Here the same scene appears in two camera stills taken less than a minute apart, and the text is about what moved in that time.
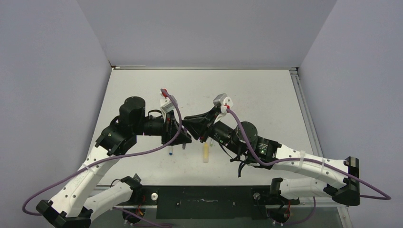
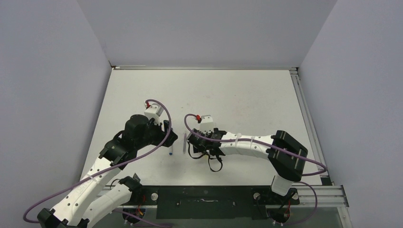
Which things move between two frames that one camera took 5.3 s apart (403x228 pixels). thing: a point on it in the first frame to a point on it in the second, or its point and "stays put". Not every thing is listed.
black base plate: [209, 202] stays put
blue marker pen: [170, 150] stays put
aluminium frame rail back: [180, 67] stays put
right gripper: [199, 127] to [198, 149]
